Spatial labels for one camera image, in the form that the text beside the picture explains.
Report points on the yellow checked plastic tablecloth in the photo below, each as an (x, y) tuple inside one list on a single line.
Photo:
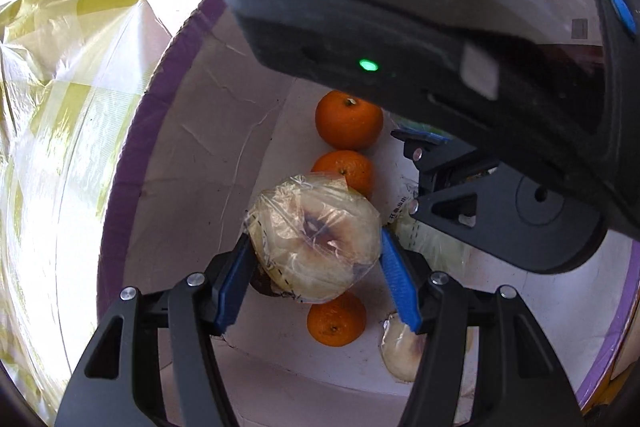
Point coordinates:
[(60, 157)]

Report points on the large dark passion fruit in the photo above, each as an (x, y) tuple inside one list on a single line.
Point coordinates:
[(261, 283)]

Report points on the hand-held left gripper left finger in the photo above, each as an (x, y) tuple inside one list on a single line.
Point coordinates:
[(235, 287)]

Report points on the orange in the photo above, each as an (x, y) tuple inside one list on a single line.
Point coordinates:
[(349, 121), (345, 172), (336, 319)]

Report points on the yellow apple half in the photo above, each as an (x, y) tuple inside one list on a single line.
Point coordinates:
[(310, 237)]

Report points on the purple cardboard box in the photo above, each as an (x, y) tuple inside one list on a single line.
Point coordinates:
[(210, 132)]

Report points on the light green pepper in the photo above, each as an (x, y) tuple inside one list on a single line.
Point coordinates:
[(440, 247)]

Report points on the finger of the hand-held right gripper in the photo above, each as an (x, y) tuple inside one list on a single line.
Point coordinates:
[(440, 212), (425, 157)]

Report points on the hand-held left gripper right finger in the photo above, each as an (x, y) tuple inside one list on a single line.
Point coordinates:
[(400, 287)]

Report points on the pale apple piece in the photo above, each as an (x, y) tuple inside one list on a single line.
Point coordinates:
[(397, 352)]

